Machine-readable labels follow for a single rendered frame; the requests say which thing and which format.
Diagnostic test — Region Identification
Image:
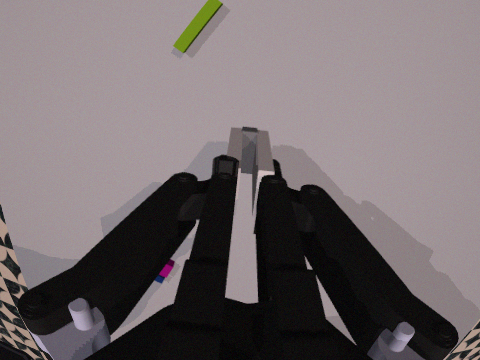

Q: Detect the lime green rod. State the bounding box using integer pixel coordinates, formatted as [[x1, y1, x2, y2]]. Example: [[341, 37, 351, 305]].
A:
[[173, 0, 223, 53]]

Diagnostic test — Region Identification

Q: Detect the small blue cube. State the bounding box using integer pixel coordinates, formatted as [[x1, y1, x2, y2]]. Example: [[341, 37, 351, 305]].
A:
[[155, 275, 165, 284]]

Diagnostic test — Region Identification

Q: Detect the magenta rod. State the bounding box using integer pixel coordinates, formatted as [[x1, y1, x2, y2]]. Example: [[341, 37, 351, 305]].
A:
[[159, 259, 175, 278]]

